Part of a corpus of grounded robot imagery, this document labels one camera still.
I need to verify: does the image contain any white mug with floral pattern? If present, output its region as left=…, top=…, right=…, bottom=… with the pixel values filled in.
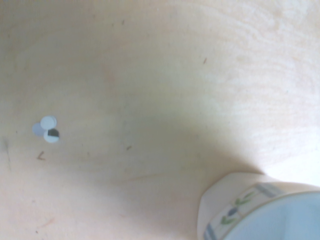
left=196, top=171, right=320, bottom=240

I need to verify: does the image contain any white sticker with black square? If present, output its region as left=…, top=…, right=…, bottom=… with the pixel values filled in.
left=43, top=128, right=61, bottom=144

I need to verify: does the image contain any plain white round sticker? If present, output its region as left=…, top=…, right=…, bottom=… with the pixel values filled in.
left=40, top=115, right=58, bottom=130

